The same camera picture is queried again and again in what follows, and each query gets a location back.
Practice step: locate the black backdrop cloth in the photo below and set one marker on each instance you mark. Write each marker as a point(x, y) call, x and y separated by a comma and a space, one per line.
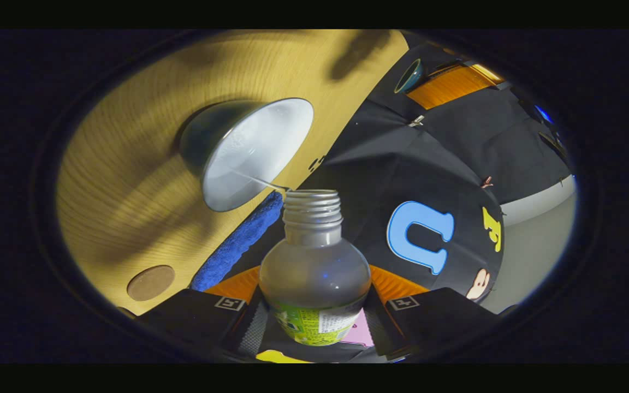
point(380, 164)

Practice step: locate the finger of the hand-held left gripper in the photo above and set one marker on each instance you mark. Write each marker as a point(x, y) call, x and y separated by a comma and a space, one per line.
point(486, 72)
point(448, 87)

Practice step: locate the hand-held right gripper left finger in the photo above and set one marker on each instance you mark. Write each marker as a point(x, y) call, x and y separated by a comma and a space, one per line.
point(249, 333)

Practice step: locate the round cork coaster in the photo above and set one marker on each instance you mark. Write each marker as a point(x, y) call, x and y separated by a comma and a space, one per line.
point(150, 283)

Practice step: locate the silver water bottle green label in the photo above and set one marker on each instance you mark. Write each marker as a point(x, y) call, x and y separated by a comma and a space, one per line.
point(314, 267)

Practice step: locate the pink clip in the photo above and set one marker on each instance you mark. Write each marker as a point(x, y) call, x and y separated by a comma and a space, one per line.
point(487, 182)

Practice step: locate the blue cloth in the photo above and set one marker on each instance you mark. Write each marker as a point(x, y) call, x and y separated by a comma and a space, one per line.
point(238, 245)

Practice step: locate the silver clip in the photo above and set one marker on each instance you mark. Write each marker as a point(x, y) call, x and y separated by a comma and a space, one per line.
point(415, 120)

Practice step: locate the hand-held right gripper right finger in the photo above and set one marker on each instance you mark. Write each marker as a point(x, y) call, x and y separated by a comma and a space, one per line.
point(385, 333)

